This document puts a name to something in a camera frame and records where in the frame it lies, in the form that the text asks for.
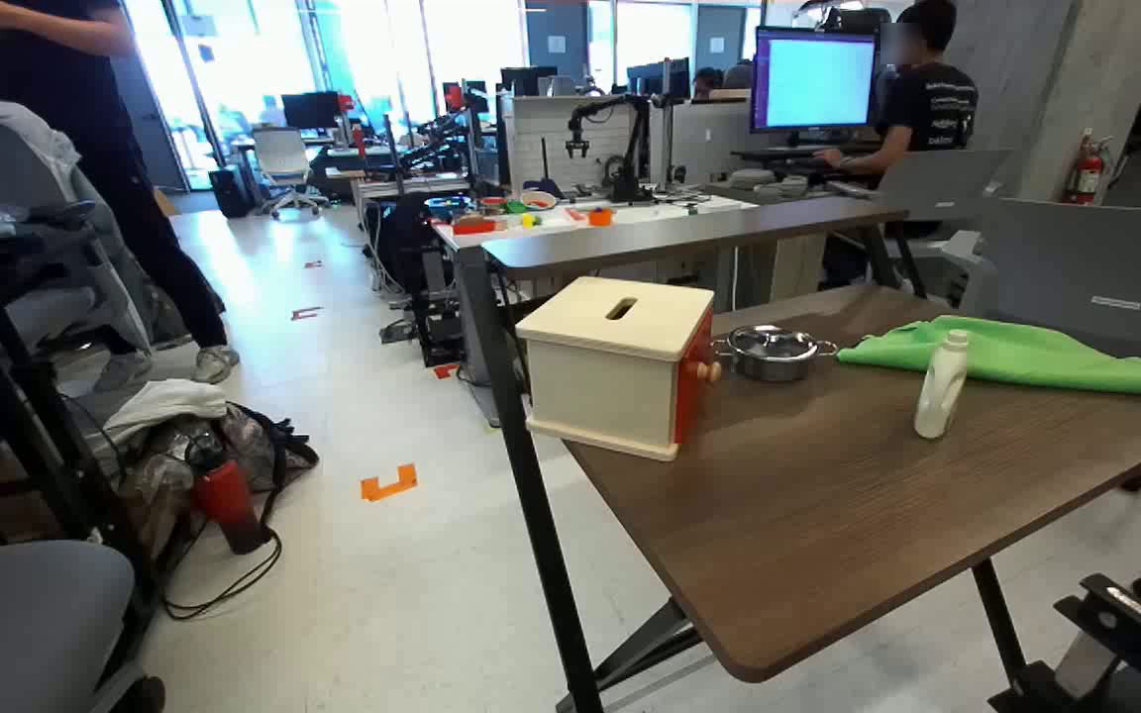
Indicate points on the grey laptop lid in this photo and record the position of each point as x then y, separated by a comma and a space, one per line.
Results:
949, 185

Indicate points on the red box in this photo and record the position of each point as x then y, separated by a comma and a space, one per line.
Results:
690, 401

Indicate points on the black clamp mount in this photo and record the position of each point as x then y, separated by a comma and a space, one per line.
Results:
1125, 637

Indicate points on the black table leg frame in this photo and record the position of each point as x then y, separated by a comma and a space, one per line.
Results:
998, 620

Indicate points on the lit computer monitor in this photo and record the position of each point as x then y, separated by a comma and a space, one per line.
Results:
815, 80

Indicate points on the red toy piece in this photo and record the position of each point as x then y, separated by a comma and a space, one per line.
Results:
471, 228

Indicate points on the green cloth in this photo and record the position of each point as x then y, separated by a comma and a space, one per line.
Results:
1030, 353

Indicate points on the grey Samsung screen back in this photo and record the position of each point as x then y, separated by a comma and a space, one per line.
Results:
1099, 270

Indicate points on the orange floor tape marker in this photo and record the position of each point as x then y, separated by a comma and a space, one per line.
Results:
388, 485

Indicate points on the grey padded chair seat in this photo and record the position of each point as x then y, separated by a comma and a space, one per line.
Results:
21, 620

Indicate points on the standing person in dark clothes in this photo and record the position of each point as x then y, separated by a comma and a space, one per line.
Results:
95, 121

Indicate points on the bag pile with white cloth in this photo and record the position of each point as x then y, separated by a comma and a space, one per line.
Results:
189, 437

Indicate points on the red drink bottle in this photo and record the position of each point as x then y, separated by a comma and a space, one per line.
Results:
232, 505

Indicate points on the black metal rack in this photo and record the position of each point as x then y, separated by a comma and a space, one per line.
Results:
16, 398

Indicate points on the grey-top table with black leg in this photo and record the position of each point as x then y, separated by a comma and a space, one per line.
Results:
675, 235

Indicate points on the small white plastic bottle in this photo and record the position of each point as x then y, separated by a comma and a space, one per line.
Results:
941, 398

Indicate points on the small metal bowl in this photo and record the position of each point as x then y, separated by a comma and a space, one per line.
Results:
776, 358

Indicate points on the grey clothes pile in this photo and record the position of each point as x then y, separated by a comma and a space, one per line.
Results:
16, 171

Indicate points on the white office chair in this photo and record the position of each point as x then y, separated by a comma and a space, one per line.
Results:
286, 164

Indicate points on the seated person in black shirt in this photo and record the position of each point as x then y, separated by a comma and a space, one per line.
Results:
930, 105

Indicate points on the black background robot arm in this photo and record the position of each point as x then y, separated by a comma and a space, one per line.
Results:
622, 134

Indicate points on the cream wooden slot box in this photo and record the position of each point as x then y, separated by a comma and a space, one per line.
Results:
597, 383

